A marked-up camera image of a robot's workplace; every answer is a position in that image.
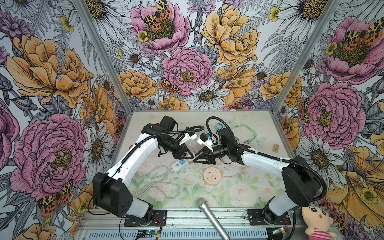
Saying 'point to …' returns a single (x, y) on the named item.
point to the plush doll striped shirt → (318, 222)
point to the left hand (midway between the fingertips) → (188, 159)
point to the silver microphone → (203, 205)
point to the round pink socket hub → (212, 176)
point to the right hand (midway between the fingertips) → (196, 163)
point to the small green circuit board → (152, 232)
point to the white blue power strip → (179, 165)
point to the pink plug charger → (194, 156)
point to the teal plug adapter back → (219, 126)
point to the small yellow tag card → (275, 147)
